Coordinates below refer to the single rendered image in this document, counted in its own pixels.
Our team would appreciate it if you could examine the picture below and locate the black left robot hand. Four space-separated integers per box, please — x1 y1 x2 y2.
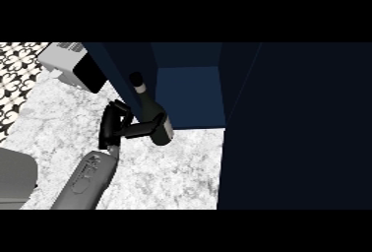
98 99 169 151

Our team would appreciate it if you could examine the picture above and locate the dark wine bottle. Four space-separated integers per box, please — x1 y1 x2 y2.
129 71 176 147

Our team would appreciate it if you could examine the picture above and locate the dark blue cabinet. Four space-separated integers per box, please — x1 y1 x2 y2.
80 41 263 131

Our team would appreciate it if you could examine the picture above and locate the dark blue cabinet door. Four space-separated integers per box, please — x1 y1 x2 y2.
216 41 372 211

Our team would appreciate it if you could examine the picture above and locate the grey and black appliance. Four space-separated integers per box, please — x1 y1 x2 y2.
38 41 110 95

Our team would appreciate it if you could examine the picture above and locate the grey rounded appliance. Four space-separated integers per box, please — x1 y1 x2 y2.
0 147 41 211

